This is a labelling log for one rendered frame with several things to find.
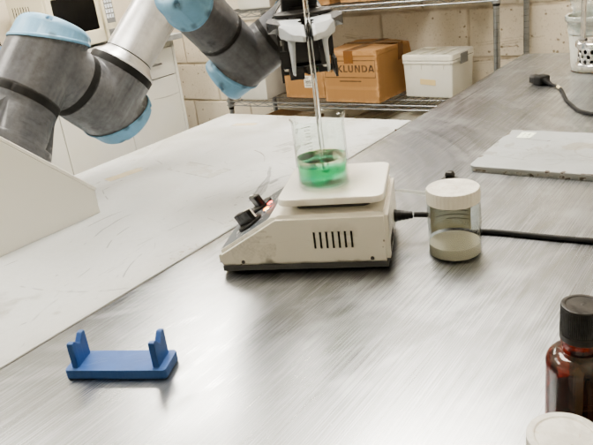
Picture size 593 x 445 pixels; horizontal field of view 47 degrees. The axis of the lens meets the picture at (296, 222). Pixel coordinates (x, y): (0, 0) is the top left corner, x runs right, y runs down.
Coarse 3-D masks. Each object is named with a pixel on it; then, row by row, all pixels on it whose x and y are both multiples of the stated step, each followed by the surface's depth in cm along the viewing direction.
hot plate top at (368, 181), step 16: (352, 176) 80; (368, 176) 79; (384, 176) 79; (288, 192) 77; (304, 192) 77; (320, 192) 76; (336, 192) 75; (352, 192) 75; (368, 192) 74; (384, 192) 74
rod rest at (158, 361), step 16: (80, 336) 64; (160, 336) 62; (80, 352) 64; (96, 352) 65; (112, 352) 65; (128, 352) 64; (144, 352) 64; (160, 352) 62; (80, 368) 63; (96, 368) 63; (112, 368) 62; (128, 368) 62; (144, 368) 62; (160, 368) 61
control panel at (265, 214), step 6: (276, 192) 87; (276, 198) 84; (270, 204) 83; (276, 204) 81; (270, 210) 80; (264, 216) 79; (258, 222) 78; (252, 228) 78; (234, 234) 82; (240, 234) 80; (228, 240) 81; (234, 240) 79; (222, 246) 80
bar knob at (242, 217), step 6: (246, 210) 79; (252, 210) 80; (234, 216) 81; (240, 216) 80; (246, 216) 80; (252, 216) 79; (258, 216) 80; (240, 222) 81; (246, 222) 81; (252, 222) 79; (240, 228) 81; (246, 228) 79
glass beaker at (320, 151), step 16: (304, 112) 79; (320, 112) 79; (336, 112) 78; (304, 128) 74; (320, 128) 74; (336, 128) 74; (304, 144) 75; (320, 144) 74; (336, 144) 75; (304, 160) 76; (320, 160) 75; (336, 160) 75; (304, 176) 77; (320, 176) 76; (336, 176) 76
